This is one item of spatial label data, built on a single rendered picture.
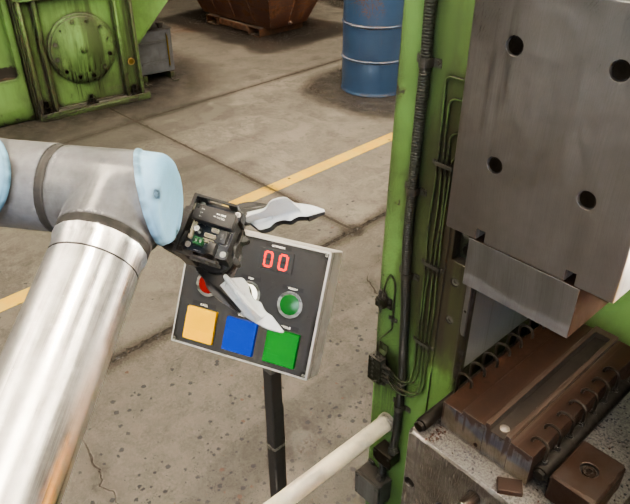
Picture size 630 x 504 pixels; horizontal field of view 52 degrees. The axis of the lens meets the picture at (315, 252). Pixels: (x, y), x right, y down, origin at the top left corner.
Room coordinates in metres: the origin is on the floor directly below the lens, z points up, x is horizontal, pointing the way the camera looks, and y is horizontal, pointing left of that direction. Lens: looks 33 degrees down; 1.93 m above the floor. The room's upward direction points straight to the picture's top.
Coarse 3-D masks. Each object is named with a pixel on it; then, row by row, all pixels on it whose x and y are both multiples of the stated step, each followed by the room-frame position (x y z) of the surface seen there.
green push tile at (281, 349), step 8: (272, 336) 1.05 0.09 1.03; (280, 336) 1.05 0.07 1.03; (288, 336) 1.04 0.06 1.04; (296, 336) 1.04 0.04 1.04; (272, 344) 1.04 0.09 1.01; (280, 344) 1.04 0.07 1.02; (288, 344) 1.03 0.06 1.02; (296, 344) 1.03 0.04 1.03; (264, 352) 1.04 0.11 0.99; (272, 352) 1.03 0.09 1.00; (280, 352) 1.03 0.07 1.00; (288, 352) 1.02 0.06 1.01; (296, 352) 1.02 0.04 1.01; (264, 360) 1.03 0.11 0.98; (272, 360) 1.02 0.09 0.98; (280, 360) 1.02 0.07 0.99; (288, 360) 1.01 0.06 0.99
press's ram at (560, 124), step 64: (512, 0) 0.90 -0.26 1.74; (576, 0) 0.84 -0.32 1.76; (512, 64) 0.89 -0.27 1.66; (576, 64) 0.82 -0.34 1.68; (512, 128) 0.88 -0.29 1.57; (576, 128) 0.81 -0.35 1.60; (512, 192) 0.86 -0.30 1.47; (576, 192) 0.79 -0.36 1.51; (512, 256) 0.85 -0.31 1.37; (576, 256) 0.78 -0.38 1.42
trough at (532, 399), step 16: (592, 336) 1.09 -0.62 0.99; (576, 352) 1.04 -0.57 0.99; (592, 352) 1.05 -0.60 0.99; (560, 368) 1.00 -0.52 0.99; (576, 368) 1.00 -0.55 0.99; (544, 384) 0.95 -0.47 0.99; (560, 384) 0.95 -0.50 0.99; (528, 400) 0.91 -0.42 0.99; (512, 416) 0.87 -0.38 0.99; (496, 432) 0.83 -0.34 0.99
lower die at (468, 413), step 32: (512, 352) 1.05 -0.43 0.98; (544, 352) 1.04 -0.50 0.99; (608, 352) 1.04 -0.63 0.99; (480, 384) 0.96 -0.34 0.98; (512, 384) 0.95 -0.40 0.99; (576, 384) 0.95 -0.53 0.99; (448, 416) 0.90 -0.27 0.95; (480, 416) 0.86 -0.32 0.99; (544, 416) 0.86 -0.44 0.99; (576, 416) 0.87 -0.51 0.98; (480, 448) 0.84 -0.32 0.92; (512, 448) 0.79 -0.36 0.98; (544, 448) 0.79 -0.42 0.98
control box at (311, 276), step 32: (256, 256) 1.16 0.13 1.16; (288, 256) 1.14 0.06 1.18; (320, 256) 1.12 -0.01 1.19; (192, 288) 1.16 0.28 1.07; (256, 288) 1.12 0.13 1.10; (288, 288) 1.10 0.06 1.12; (320, 288) 1.08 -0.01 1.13; (224, 320) 1.11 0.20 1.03; (288, 320) 1.07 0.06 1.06; (320, 320) 1.06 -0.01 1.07; (224, 352) 1.07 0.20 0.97; (256, 352) 1.05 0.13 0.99; (320, 352) 1.06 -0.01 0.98
